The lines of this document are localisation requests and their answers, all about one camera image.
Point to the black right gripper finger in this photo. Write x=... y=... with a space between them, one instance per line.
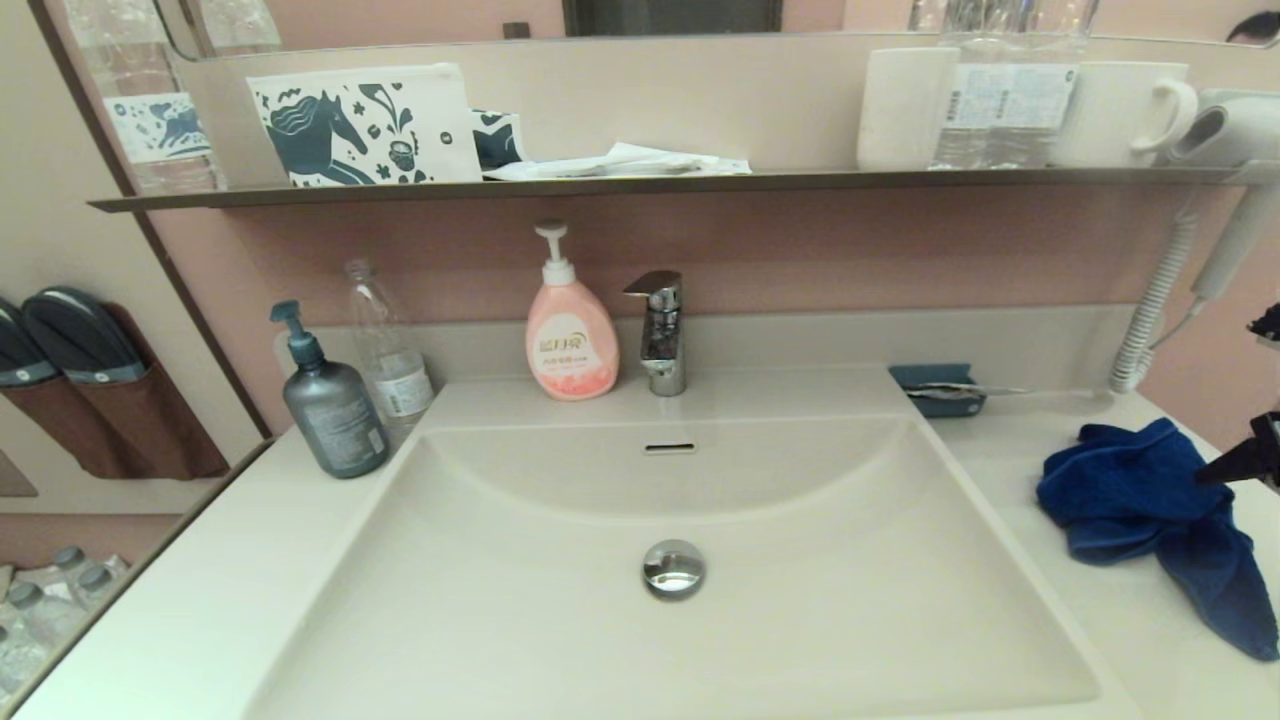
x=1270 y=325
x=1260 y=460

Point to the blue microfibre cloth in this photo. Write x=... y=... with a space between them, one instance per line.
x=1120 y=490

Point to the chrome faucet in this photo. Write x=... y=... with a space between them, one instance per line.
x=665 y=343

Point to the white vanity sink basin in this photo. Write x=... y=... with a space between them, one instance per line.
x=560 y=640

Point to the white packaged toothbrush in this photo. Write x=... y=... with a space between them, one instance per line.
x=950 y=391

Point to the clear labelled water bottle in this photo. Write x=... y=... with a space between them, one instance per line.
x=1040 y=100
x=968 y=105

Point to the blue rectangular tray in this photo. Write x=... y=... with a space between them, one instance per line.
x=927 y=375

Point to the white ribbed cup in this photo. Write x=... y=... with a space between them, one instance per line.
x=903 y=110

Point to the chrome drain stopper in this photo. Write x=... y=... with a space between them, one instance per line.
x=674 y=569

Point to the white plastic amenity packets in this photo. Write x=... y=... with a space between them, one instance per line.
x=640 y=162

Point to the pink hand soap pump bottle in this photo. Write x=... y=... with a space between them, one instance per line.
x=572 y=348

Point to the small dark print pouch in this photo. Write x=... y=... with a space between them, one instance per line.
x=497 y=142

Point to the white horse print pouch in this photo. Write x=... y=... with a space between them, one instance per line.
x=437 y=116

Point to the clear empty plastic bottle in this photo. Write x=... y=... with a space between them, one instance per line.
x=393 y=368

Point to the grey pump bottle teal nozzle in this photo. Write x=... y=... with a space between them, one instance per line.
x=333 y=418

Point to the brown fabric slipper pocket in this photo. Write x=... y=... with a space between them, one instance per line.
x=52 y=420
x=158 y=430

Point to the water bottle horse label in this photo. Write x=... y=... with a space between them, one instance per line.
x=155 y=128

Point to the capped plastic water bottle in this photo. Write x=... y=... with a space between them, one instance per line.
x=97 y=580
x=25 y=600
x=70 y=558

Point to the dark grey slipper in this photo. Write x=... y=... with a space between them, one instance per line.
x=18 y=345
x=82 y=333

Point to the white wall hair dryer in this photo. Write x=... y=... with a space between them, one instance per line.
x=1245 y=120

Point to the dark metal wall shelf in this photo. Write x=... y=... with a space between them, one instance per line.
x=650 y=184

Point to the wall mirror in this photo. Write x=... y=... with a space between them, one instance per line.
x=420 y=18

